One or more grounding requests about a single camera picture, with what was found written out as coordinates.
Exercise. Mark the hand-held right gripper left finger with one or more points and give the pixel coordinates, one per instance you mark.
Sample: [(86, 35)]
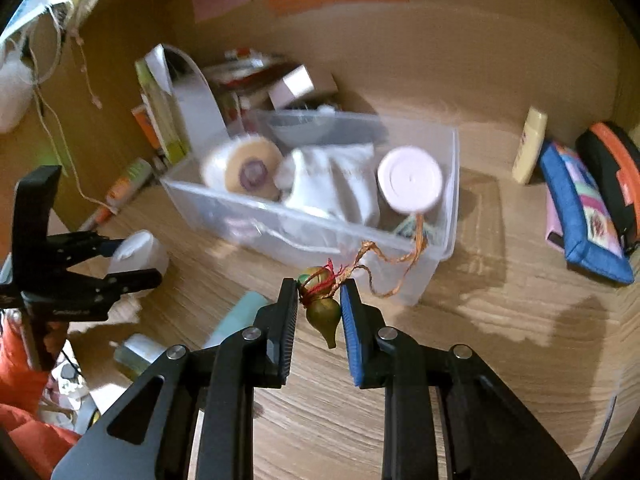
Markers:
[(287, 330)]

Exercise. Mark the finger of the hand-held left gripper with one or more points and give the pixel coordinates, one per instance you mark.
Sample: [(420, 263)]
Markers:
[(95, 245), (130, 280)]

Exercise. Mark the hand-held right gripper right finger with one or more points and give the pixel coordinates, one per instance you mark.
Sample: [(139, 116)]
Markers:
[(352, 340)]

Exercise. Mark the white plastic cup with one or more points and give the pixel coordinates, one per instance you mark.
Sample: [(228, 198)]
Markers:
[(137, 252)]

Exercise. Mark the clear plastic storage box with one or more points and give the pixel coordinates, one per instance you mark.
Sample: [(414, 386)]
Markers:
[(240, 220)]

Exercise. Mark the white tape roll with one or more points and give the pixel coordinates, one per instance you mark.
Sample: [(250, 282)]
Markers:
[(240, 165)]

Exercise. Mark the pink round gadget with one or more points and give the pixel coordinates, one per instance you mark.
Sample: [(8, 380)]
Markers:
[(410, 177)]

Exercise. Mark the wooden desktop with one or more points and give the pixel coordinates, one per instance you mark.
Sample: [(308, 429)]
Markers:
[(500, 310)]

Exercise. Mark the orange and white tube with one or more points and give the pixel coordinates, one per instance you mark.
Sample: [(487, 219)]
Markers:
[(125, 185)]

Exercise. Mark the green glass bottle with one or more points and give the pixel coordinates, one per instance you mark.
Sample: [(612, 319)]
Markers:
[(137, 355)]

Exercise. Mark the small orange box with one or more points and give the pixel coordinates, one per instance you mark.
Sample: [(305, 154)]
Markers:
[(145, 127)]

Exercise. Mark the orange cloth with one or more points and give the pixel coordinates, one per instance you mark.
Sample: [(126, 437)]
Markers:
[(25, 410)]

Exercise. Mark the white curved file holder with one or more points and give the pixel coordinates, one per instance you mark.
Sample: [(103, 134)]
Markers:
[(192, 100)]

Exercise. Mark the stack of books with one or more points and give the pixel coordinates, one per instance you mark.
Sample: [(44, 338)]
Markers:
[(240, 77)]

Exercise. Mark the pink flat case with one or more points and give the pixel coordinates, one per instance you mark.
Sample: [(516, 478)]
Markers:
[(555, 220)]

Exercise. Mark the small white box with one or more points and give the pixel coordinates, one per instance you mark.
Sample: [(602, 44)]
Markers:
[(295, 87)]

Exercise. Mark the blue patterned pouch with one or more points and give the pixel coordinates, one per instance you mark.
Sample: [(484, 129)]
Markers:
[(580, 210)]

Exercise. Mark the cream plastic bottle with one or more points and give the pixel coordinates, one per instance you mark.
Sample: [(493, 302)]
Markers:
[(530, 145)]

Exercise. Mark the black round pouch orange zipper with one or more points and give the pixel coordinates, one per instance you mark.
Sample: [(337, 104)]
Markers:
[(610, 170)]

